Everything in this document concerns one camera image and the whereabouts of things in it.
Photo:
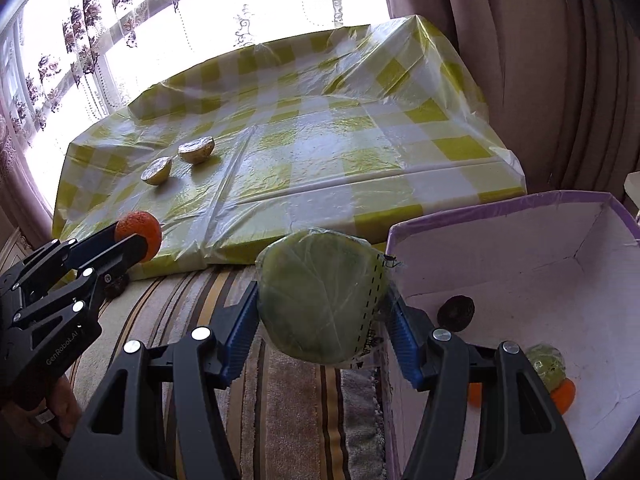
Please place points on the striped plush blanket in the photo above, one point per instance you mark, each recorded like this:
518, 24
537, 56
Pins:
295, 410

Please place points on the green cabbage half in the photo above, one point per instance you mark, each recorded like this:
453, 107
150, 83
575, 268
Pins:
547, 362

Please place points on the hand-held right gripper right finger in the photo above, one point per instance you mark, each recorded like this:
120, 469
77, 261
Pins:
406, 342

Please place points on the pink curtain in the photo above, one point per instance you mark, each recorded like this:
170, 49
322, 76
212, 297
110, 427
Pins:
525, 60

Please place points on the floral lace curtain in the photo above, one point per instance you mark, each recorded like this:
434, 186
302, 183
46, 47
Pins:
125, 20

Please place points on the pale cabbage half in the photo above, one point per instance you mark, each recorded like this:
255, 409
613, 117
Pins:
315, 300

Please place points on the wrapped halved potato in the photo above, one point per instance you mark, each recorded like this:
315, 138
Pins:
197, 149
156, 170

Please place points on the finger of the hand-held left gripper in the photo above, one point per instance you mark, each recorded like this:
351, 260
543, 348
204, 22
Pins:
115, 260
75, 250

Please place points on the large orange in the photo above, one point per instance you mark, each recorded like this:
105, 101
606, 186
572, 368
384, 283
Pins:
140, 227

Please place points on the purple cardboard box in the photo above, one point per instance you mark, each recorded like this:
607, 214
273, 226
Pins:
525, 270

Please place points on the dark water chestnut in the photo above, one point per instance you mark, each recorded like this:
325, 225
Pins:
117, 287
456, 313

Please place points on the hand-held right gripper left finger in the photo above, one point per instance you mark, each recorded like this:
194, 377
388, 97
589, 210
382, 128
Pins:
241, 332

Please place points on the yellow checked plastic tablecloth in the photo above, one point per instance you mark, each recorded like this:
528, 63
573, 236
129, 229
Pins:
325, 150

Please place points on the person's left hand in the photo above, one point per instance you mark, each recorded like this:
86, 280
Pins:
50, 415

